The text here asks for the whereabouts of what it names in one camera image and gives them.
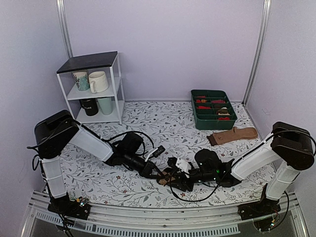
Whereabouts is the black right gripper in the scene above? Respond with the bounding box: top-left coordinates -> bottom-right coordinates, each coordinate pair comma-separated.
167,167 -> 217,193

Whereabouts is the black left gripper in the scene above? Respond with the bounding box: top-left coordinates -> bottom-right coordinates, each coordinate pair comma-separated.
124,152 -> 163,179

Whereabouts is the brown tan argyle sock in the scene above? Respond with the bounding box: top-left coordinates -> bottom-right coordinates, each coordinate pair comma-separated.
157,168 -> 176,186

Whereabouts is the green divided organizer tray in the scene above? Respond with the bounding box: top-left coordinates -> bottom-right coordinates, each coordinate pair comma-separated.
191,89 -> 237,130

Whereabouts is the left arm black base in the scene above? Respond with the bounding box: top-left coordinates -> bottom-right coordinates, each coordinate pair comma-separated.
47,193 -> 91,220

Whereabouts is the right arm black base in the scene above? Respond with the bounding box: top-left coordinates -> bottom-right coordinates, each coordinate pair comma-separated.
238,184 -> 281,220

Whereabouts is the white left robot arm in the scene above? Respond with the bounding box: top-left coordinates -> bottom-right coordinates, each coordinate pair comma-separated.
32,110 -> 164,214

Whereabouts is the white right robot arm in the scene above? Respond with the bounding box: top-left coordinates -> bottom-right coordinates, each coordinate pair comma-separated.
164,121 -> 316,215

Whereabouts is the floral patterned table mat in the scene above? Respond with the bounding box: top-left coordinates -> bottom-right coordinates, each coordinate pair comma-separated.
60,102 -> 275,208

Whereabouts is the red rolled sock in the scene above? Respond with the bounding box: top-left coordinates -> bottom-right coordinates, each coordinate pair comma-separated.
196,106 -> 212,110

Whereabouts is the plain brown sock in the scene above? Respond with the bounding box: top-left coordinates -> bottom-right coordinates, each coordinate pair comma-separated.
207,126 -> 258,146

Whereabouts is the brown cream rolled sock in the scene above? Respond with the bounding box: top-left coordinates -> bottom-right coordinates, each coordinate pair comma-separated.
216,107 -> 231,116

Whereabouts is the mint green cup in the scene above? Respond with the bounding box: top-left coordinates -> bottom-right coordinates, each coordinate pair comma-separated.
97,97 -> 113,115

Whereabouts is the black mug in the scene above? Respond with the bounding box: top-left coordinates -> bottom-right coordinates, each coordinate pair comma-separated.
79,98 -> 99,116

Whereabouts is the cream white mug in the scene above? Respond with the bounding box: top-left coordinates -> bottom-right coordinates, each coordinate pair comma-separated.
88,71 -> 109,94

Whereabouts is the white shelf black top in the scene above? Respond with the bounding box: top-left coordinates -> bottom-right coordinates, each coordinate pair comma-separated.
56,51 -> 125,124

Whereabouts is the teal patterned mug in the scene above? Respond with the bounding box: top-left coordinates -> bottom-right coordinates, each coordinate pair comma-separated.
72,70 -> 90,91

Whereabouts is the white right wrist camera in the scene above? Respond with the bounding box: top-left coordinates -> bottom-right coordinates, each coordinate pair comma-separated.
176,158 -> 192,178

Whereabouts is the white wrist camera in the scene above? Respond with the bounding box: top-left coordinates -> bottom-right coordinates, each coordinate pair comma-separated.
145,145 -> 165,162
176,158 -> 192,178

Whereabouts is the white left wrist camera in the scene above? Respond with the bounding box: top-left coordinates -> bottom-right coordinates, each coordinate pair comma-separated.
145,145 -> 165,162

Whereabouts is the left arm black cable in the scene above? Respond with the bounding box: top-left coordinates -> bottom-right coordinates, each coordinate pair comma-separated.
103,131 -> 155,158

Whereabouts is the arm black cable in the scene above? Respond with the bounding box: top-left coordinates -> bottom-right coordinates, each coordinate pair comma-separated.
169,130 -> 316,203
103,131 -> 155,158

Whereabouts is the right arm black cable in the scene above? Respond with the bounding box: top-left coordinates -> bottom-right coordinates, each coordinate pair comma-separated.
169,130 -> 316,203

